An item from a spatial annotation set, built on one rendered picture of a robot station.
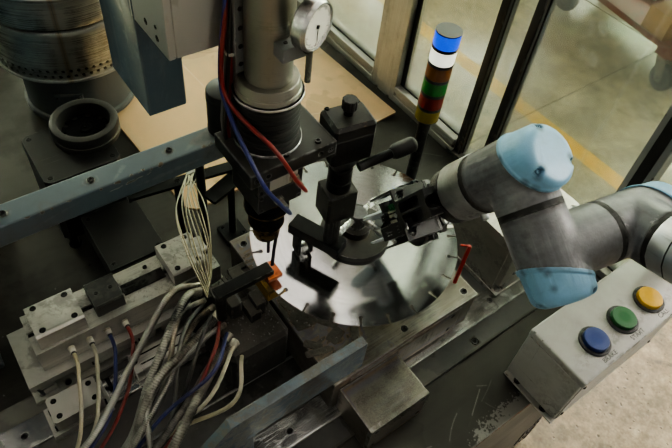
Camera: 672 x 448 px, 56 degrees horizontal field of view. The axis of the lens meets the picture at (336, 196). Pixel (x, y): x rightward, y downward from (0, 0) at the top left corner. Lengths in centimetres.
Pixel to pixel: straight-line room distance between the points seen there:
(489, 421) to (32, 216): 76
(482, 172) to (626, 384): 155
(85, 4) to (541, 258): 93
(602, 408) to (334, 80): 125
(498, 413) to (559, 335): 17
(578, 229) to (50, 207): 67
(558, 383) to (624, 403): 110
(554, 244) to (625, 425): 147
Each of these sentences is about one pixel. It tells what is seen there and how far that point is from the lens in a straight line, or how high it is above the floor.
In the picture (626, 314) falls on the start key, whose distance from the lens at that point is 111.
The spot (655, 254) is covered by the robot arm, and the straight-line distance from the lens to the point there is 76.
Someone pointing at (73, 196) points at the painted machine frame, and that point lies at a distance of 95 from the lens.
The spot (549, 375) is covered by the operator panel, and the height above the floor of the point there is 84.
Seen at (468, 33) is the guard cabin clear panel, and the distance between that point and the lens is 134.
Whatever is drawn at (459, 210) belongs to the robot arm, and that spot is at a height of 118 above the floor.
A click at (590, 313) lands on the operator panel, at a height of 90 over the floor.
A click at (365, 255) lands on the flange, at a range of 97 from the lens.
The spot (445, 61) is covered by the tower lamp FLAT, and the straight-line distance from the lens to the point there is 109.
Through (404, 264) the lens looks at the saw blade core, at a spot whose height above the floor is 95.
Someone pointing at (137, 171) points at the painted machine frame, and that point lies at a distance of 96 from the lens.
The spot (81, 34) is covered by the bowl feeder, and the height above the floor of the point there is 100.
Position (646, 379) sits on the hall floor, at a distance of 224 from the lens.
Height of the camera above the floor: 173
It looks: 48 degrees down
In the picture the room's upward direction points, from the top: 8 degrees clockwise
